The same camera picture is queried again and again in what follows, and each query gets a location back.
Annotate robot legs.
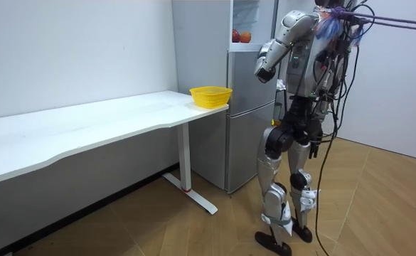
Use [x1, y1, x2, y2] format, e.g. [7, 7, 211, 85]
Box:
[254, 122, 323, 256]

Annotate black floor cable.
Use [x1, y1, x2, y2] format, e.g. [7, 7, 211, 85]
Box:
[314, 46, 361, 256]

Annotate white desk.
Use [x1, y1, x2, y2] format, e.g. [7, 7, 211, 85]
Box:
[0, 90, 230, 215]

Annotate yellow plastic basket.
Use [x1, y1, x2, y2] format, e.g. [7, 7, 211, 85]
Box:
[188, 85, 233, 110]

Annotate robot body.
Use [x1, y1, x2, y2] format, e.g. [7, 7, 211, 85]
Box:
[277, 0, 361, 145]

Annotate grey fridge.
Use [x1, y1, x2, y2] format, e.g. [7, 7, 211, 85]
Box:
[171, 0, 287, 195]

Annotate cable bundle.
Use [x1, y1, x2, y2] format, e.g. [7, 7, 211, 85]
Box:
[314, 4, 416, 41]

